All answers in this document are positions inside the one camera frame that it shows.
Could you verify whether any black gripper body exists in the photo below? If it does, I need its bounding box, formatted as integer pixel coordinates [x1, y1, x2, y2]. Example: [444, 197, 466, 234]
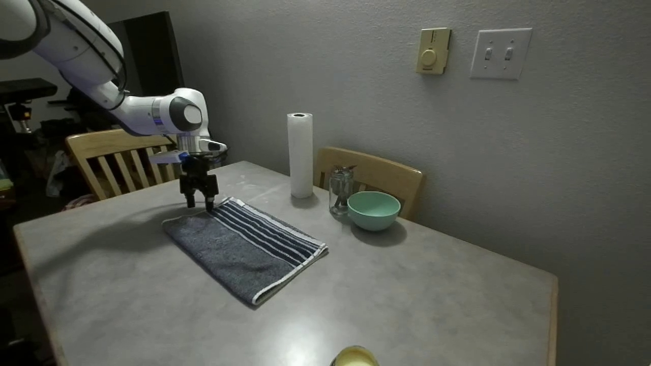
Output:
[182, 154, 217, 200]

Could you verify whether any dark blue striped towel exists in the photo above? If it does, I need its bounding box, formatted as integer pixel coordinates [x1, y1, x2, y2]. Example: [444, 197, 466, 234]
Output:
[162, 197, 328, 309]

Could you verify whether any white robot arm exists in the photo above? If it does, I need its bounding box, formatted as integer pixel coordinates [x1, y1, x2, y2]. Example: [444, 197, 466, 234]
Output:
[0, 0, 217, 209]

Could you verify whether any white paper towel roll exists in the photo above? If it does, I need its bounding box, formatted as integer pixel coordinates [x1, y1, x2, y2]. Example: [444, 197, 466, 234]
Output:
[287, 111, 314, 200]

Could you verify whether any wooden chair at left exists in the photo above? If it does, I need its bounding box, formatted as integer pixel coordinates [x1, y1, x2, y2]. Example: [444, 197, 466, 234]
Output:
[66, 128, 179, 200]

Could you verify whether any black monitor in background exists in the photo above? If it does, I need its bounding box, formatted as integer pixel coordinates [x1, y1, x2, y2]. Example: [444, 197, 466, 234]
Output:
[112, 13, 183, 95]

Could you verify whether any glass jar with utensils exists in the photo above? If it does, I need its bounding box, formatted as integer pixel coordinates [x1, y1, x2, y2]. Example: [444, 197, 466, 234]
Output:
[330, 165, 354, 217]

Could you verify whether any teal green bowl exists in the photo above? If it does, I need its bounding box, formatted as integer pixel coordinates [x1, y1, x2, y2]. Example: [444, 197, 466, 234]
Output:
[347, 191, 400, 231]

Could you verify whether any small metal tin yellow lid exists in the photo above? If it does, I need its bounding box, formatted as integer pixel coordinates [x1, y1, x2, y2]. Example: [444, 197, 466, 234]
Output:
[330, 346, 378, 366]

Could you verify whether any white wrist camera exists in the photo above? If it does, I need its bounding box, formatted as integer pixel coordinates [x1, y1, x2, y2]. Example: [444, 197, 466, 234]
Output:
[150, 138, 227, 165]

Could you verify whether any beige wall thermostat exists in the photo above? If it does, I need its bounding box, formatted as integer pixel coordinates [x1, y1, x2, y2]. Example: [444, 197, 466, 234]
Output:
[418, 26, 451, 76]

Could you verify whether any white double light switch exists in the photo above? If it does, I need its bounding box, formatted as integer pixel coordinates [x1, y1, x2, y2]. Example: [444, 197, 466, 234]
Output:
[470, 26, 534, 81]

